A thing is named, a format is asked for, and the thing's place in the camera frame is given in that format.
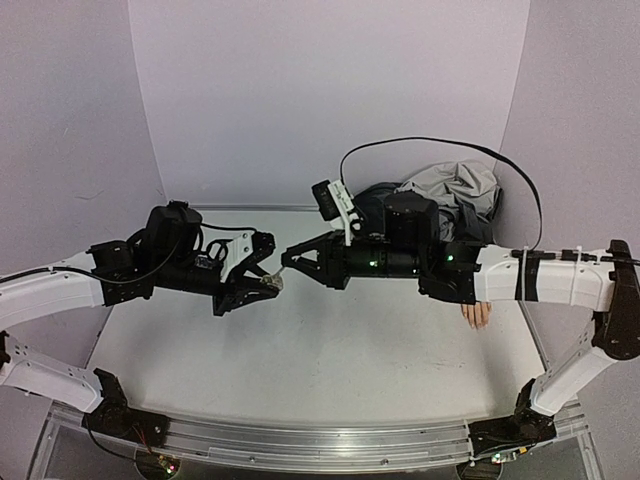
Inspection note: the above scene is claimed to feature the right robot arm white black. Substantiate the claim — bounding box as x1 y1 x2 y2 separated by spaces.
281 191 639 458

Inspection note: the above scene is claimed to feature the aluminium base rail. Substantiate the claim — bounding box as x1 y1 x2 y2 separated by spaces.
29 399 602 479

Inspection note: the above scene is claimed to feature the small nail polish bottle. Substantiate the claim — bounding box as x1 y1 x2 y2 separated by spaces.
261 273 284 291

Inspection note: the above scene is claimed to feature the mannequin hand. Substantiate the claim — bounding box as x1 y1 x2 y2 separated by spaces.
461 302 492 330

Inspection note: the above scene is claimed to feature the grey crumpled cloth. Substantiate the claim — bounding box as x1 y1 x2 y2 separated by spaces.
395 160 503 243

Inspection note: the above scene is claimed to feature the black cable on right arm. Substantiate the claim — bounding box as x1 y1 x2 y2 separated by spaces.
338 139 640 266

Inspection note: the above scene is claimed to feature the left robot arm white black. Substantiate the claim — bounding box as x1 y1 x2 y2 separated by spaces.
1 201 283 437

